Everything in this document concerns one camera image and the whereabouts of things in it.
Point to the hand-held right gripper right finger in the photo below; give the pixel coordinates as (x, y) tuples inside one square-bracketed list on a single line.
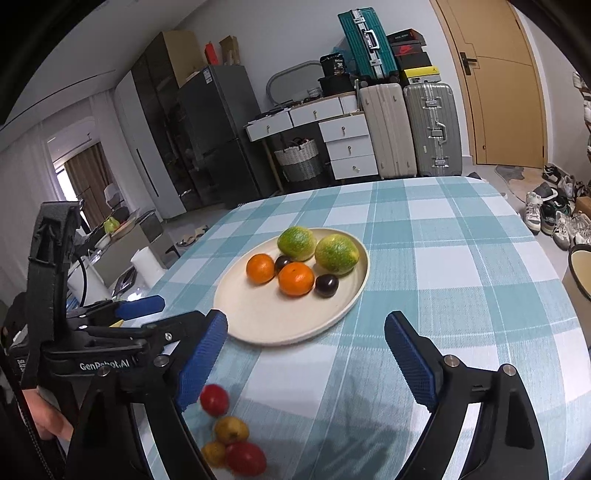
[(411, 360)]

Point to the wooden door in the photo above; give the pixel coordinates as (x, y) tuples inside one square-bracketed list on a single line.
[(503, 101)]

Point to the green yellow citrus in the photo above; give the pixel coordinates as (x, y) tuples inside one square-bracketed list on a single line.
[(337, 254), (295, 240)]

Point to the dark plum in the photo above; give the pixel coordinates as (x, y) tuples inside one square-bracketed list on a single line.
[(281, 263), (327, 285)]

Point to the large red tomato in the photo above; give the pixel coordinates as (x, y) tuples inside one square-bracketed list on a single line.
[(247, 459)]

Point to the cream round plate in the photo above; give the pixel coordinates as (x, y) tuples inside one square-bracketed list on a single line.
[(277, 318)]

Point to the small orange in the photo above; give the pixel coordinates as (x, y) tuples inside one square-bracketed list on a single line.
[(261, 268)]

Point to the small red tomato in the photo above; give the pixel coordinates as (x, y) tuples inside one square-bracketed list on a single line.
[(214, 399)]

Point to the white chair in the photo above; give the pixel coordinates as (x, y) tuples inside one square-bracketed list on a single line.
[(113, 196)]

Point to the dark glass cabinet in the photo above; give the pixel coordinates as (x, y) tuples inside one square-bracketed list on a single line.
[(159, 129)]

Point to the rounded mirror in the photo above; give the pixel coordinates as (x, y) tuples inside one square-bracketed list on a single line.
[(295, 81)]

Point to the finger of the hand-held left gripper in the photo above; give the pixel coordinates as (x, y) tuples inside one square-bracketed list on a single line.
[(143, 305), (180, 323)]

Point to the small cardboard box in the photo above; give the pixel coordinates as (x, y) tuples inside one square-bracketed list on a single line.
[(584, 205)]

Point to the black printed box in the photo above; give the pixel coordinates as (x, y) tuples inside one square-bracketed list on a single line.
[(333, 64)]

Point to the silver suitcase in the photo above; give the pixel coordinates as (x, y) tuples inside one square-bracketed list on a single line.
[(434, 129)]

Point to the beige suitcase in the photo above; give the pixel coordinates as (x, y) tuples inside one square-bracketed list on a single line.
[(388, 134)]

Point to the woven basket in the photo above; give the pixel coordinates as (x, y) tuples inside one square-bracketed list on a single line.
[(299, 161)]

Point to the person's left hand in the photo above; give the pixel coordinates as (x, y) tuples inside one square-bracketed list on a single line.
[(51, 417)]

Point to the grey door mat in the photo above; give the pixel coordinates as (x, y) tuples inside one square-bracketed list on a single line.
[(510, 173)]

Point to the pair of beige slippers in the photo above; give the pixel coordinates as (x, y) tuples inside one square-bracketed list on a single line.
[(194, 235)]

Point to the plain black shoebox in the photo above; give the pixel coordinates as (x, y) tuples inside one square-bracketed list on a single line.
[(413, 61)]

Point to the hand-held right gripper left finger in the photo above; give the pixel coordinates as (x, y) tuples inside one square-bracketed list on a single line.
[(203, 360)]

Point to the low coffee table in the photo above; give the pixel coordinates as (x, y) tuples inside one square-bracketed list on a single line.
[(124, 240)]

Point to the paper towel roll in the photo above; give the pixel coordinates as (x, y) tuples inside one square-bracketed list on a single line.
[(147, 267)]

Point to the beige rug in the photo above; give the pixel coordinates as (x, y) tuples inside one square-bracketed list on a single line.
[(517, 190)]

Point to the cream trash can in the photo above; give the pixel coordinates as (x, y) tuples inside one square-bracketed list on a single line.
[(577, 277)]

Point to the brown paper bag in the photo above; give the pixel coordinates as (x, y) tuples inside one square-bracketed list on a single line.
[(229, 50)]

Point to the green plastic bag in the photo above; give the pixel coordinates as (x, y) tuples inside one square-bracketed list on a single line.
[(111, 225)]

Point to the brown curtain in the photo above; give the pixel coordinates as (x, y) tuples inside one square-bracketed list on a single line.
[(90, 184)]

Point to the pile of shoes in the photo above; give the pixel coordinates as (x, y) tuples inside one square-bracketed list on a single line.
[(554, 212)]

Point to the white desk with drawers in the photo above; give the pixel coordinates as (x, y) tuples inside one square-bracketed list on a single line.
[(348, 147)]

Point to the small yellow fruit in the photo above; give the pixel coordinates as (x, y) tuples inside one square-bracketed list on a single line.
[(213, 454), (231, 429)]

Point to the teal checked tablecloth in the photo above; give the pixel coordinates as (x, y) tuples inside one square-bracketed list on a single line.
[(438, 277)]

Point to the white appliance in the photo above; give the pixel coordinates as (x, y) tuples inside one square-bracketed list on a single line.
[(94, 288)]

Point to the shoe rack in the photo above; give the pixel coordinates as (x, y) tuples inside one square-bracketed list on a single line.
[(585, 120)]

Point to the grey refrigerator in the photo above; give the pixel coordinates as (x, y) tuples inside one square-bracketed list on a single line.
[(221, 138)]

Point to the black red logo shoebox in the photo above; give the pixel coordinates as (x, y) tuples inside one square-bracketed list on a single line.
[(408, 49)]

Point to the large orange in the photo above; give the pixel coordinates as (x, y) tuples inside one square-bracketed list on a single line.
[(296, 279)]

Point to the yellow black shoebox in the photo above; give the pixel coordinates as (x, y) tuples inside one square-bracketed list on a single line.
[(418, 76)]

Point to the black storage bin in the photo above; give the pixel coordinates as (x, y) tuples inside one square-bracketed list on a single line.
[(336, 85)]

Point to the teal suitcase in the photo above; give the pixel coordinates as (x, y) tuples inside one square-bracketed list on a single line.
[(364, 44)]

